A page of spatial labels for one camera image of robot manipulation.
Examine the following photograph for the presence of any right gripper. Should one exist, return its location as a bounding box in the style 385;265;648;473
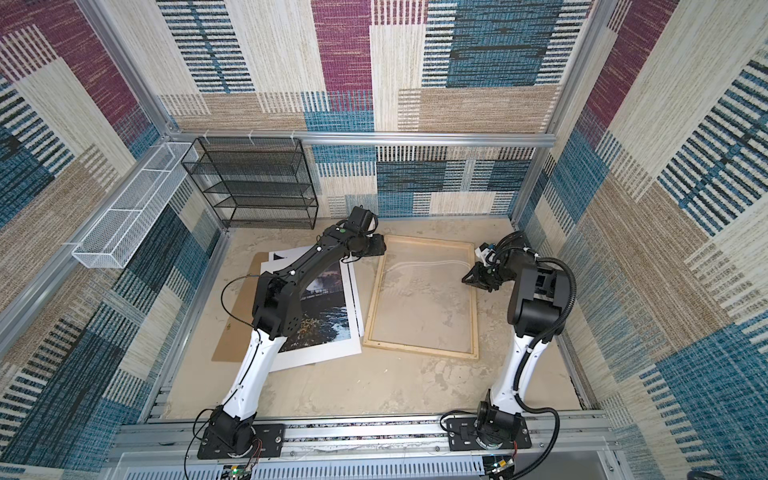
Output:
462;260;517;289

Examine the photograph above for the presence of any clear acrylic sheet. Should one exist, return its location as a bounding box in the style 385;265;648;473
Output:
369;259;474;354

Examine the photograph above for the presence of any wooden picture frame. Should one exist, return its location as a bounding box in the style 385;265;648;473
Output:
363;235;479;360

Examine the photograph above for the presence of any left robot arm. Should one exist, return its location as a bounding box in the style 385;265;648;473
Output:
197;206;386;460

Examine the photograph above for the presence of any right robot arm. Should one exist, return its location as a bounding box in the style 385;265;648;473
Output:
461;231;577;449

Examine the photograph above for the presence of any waterfall photo with white border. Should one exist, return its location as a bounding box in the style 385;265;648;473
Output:
271;262;363;372

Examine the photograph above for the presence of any brown cardboard backing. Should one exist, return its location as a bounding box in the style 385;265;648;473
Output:
211;252;268;365

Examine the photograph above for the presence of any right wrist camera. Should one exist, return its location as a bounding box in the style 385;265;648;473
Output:
475;243;496;266

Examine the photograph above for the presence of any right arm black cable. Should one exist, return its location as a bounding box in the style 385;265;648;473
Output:
437;230;578;480

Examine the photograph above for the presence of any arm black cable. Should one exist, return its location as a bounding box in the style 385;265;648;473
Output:
437;230;578;480
182;272;268;480

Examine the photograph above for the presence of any black wire shelf rack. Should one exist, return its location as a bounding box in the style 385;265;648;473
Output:
181;137;319;229

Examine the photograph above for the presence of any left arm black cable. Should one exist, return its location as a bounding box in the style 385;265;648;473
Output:
182;272;268;480

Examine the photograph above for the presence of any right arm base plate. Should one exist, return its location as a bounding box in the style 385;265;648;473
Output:
439;415;532;451

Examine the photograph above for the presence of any aluminium front rail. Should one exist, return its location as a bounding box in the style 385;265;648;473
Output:
99;411;632;479

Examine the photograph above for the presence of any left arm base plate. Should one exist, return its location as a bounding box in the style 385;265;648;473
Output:
196;423;286;460

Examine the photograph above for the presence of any white mesh wall basket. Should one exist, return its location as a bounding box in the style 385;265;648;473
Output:
72;142;191;269

